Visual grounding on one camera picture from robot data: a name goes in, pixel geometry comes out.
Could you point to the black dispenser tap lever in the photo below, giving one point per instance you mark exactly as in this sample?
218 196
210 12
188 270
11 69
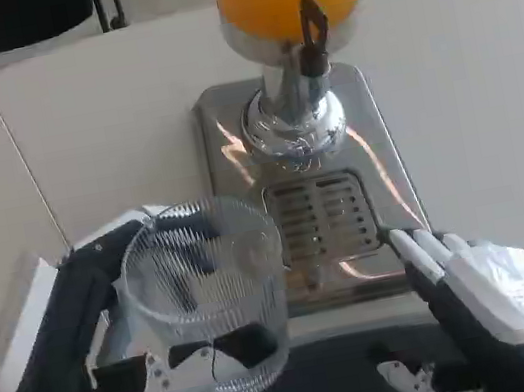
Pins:
312 19

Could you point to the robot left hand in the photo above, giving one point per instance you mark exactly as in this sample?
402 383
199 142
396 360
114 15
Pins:
41 356

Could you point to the steel drip tray base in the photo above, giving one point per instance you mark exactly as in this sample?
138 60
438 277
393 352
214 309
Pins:
230 161

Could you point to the black chair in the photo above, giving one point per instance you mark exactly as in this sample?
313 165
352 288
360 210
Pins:
8 22

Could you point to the steel drip tray grid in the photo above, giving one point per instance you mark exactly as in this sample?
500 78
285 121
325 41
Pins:
321 216

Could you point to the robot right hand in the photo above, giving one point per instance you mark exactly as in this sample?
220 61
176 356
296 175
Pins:
503 295

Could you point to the clear ribbed glass cup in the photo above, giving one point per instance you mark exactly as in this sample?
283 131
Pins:
241 306

